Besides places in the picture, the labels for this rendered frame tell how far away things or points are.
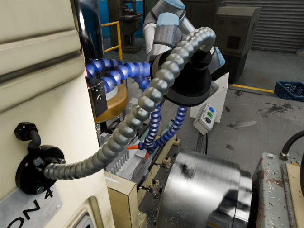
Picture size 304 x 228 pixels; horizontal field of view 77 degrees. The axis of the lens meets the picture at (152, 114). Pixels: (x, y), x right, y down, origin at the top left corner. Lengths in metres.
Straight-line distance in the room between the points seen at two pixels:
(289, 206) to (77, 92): 0.46
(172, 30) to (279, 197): 0.55
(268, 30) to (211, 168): 6.90
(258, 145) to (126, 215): 0.91
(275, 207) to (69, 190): 0.42
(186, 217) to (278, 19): 7.02
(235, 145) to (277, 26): 6.31
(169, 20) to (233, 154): 0.77
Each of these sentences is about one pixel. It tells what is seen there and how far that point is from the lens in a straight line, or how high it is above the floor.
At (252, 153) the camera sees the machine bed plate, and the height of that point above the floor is 0.80.
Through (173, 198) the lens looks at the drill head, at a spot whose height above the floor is 1.13.
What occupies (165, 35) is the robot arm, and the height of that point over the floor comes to 1.42.
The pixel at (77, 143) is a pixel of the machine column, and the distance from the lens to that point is 0.21.
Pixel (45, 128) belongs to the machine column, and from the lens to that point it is 0.18.
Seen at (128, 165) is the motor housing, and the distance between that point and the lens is 0.65.
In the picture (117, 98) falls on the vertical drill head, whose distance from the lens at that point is 0.45.
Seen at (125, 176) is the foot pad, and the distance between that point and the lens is 0.61.
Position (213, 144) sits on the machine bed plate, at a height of 0.80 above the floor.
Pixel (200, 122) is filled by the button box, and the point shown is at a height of 1.07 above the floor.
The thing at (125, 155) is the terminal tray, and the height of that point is 1.10.
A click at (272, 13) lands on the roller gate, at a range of 7.26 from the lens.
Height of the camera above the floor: 1.54
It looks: 32 degrees down
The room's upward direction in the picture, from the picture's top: straight up
